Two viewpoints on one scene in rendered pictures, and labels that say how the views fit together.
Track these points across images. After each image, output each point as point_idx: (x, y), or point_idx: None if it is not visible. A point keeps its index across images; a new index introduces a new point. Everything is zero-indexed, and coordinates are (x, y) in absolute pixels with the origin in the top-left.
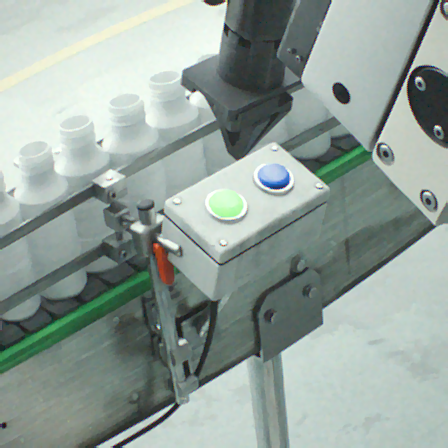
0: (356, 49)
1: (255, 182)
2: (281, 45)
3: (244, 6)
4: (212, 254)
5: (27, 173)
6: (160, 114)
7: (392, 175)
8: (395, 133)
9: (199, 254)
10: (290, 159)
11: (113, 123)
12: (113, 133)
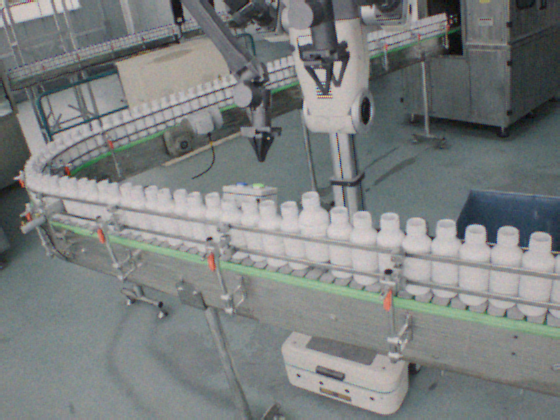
0: (405, 7)
1: (245, 185)
2: (400, 13)
3: (270, 95)
4: (275, 191)
5: (257, 205)
6: (203, 205)
7: (408, 24)
8: (408, 17)
9: (272, 197)
10: (230, 185)
11: (219, 202)
12: (219, 207)
